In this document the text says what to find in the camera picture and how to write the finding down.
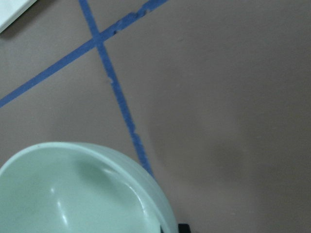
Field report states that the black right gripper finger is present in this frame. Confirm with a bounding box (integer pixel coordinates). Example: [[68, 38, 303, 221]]
[[178, 223, 190, 233]]

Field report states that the green bowl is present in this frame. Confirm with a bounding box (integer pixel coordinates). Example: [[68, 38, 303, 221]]
[[0, 142, 178, 233]]

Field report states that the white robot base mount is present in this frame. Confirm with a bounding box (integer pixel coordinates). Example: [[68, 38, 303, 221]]
[[0, 0, 37, 32]]

